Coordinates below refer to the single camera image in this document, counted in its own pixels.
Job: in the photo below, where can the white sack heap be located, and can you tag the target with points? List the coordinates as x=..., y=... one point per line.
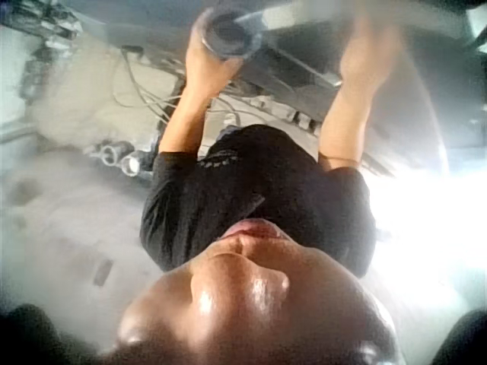
x=95, y=95

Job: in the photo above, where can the dark metal workbench frame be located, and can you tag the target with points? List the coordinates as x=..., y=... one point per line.
x=296, y=72

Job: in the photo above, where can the person's left hand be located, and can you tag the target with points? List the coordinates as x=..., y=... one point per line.
x=211, y=64

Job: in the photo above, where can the person's right hand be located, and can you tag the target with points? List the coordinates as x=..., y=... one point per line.
x=365, y=57

